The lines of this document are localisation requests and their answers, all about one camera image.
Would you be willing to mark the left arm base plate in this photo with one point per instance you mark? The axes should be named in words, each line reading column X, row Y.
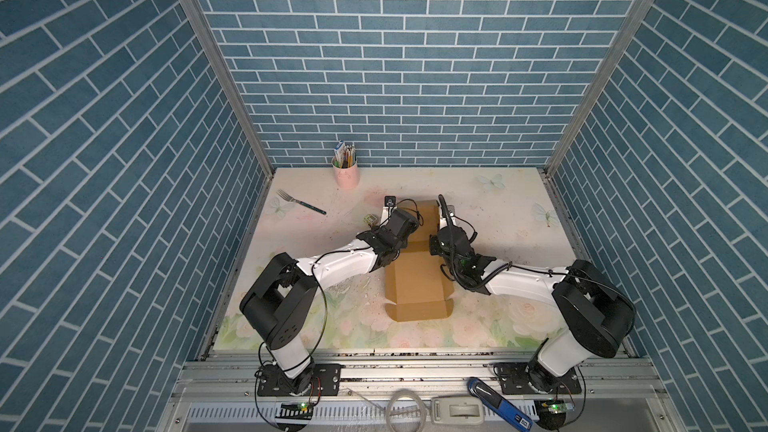
column 322, row 379

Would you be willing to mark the grey white plastic device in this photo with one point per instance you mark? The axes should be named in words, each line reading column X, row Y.
column 457, row 411

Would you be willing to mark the pens in bucket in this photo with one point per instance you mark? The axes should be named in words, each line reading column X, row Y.
column 344, row 155

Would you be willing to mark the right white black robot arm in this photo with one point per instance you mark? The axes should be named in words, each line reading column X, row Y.
column 596, row 314

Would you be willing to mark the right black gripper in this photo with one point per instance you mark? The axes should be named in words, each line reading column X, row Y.
column 434, row 240

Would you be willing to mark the pink pen holder bucket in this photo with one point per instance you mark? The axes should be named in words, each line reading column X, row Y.
column 347, row 178

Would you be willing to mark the metal fork teal handle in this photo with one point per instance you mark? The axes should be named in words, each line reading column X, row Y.
column 289, row 198

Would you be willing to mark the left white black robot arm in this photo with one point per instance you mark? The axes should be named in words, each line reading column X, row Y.
column 276, row 306

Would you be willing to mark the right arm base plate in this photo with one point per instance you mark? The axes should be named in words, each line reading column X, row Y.
column 518, row 378

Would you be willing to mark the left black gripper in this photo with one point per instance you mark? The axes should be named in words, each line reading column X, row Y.
column 374, row 230

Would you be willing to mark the blue handheld tool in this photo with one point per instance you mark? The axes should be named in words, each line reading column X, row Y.
column 499, row 405

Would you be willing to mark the brown cardboard box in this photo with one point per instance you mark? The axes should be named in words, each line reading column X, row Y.
column 415, row 287

